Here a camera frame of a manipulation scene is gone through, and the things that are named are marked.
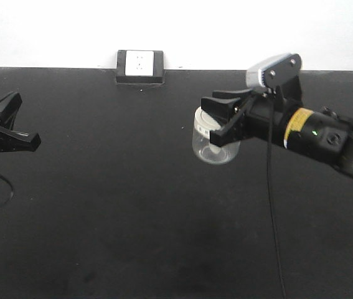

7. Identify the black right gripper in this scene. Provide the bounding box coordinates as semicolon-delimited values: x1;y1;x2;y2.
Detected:
200;76;303;146

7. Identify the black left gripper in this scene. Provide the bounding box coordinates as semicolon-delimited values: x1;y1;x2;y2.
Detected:
0;92;41;153

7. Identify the glass jar with white lid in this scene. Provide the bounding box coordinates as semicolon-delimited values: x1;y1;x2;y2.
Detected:
192;107;240;165

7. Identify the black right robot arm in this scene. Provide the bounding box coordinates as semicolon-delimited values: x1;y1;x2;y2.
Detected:
201;76;353;178

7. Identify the white socket on black base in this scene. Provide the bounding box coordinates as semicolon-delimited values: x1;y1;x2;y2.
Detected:
115;50;164;84

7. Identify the black right camera cable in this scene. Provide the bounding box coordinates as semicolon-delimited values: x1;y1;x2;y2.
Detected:
266;87;288;299

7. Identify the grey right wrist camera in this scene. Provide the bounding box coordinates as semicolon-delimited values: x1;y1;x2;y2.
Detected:
245;53;302;88

